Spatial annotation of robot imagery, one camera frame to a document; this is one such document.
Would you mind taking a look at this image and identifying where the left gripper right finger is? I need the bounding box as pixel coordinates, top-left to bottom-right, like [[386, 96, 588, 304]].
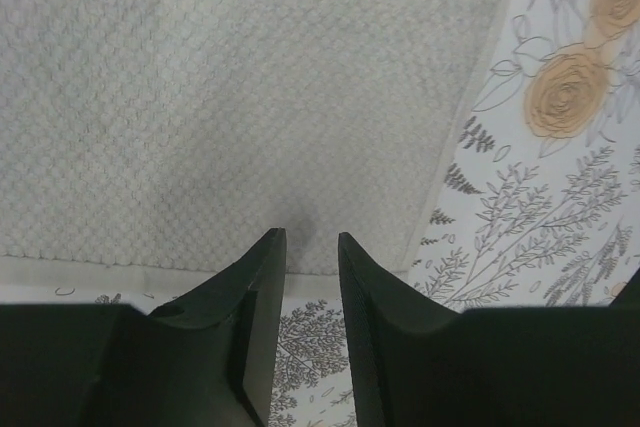
[[338, 233, 639, 426]]

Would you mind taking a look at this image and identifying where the floral table mat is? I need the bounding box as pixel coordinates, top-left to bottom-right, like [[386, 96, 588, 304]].
[[1, 0, 639, 426]]

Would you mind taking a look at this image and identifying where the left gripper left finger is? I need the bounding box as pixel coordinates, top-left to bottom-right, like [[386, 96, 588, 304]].
[[1, 228, 287, 426]]

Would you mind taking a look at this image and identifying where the grey towel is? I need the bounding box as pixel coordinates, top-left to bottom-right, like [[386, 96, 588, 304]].
[[1, 0, 508, 297]]

